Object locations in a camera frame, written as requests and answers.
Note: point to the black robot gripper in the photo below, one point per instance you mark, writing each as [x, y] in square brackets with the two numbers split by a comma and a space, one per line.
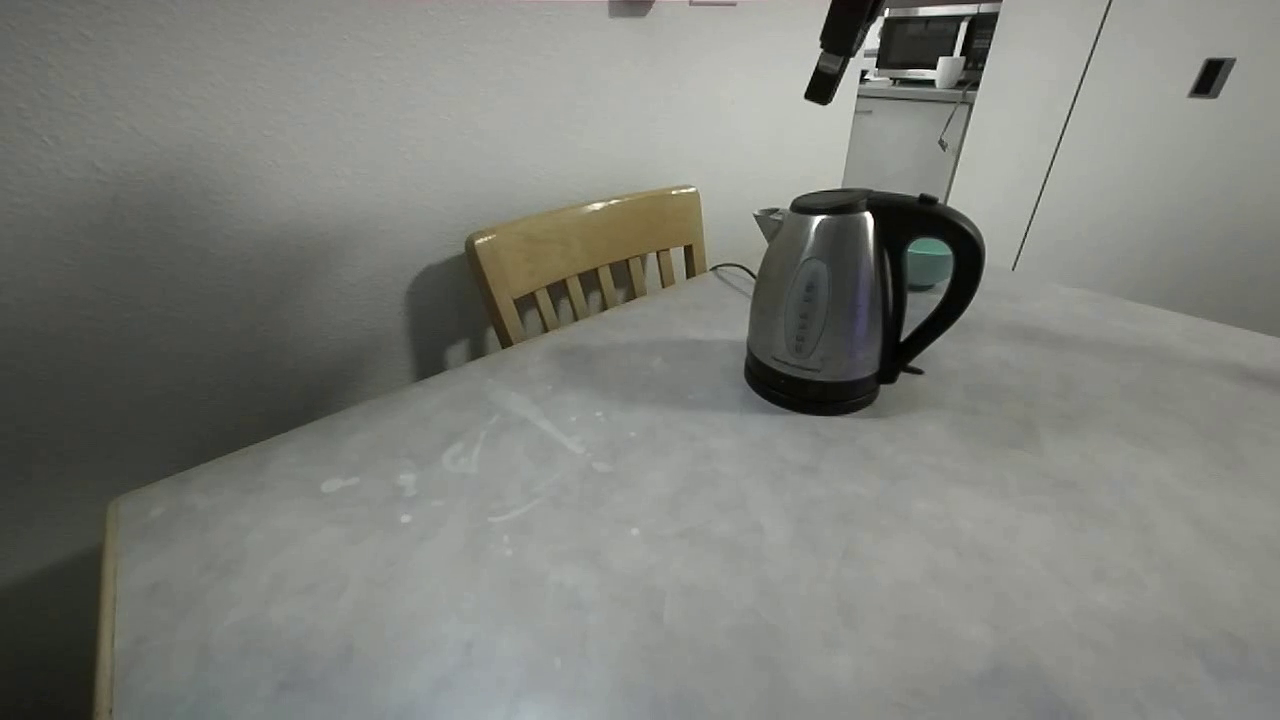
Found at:
[849, 22]

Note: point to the stainless steel electric kettle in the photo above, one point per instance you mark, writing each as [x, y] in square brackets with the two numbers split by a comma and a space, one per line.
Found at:
[818, 295]

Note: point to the black kettle power base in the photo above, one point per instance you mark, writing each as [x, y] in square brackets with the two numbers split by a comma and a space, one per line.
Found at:
[807, 395]

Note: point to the microwave oven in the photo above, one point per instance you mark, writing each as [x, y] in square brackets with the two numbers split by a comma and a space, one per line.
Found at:
[924, 43]

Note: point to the white counter cabinet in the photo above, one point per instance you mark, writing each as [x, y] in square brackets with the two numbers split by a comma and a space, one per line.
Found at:
[915, 142]

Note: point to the teal bowl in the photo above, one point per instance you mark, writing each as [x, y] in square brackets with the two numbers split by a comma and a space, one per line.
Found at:
[924, 267]

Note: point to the white tall door panel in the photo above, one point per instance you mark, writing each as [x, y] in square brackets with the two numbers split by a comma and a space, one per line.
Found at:
[1033, 126]

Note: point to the wooden slat-back chair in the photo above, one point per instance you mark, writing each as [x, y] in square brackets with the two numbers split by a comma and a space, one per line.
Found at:
[573, 241]

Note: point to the black wall switch plate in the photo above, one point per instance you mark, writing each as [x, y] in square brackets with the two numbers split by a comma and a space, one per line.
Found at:
[1209, 79]

